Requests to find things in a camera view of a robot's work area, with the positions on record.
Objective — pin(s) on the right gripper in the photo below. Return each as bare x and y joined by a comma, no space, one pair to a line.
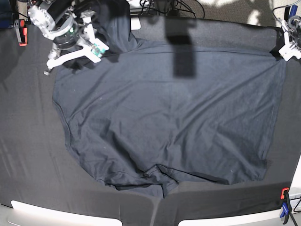
67,25

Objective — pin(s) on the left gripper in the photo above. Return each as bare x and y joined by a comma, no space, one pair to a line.
293,29

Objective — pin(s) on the dark navy t-shirt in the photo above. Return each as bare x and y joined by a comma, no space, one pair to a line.
153,114

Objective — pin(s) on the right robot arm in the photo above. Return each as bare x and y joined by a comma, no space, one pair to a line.
81,45

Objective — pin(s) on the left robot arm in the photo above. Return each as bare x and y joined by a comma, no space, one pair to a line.
286,42

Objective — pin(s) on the blue clamp top right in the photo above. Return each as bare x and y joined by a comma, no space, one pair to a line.
290,11

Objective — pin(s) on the red black clamp left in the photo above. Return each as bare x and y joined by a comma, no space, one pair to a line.
21,32

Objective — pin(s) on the black table cover cloth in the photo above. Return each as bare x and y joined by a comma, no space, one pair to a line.
36,169

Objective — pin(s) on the blue orange clamp bottom right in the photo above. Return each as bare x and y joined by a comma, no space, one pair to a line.
286,207

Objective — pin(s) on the white mount plate top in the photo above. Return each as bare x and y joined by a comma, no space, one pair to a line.
135,23

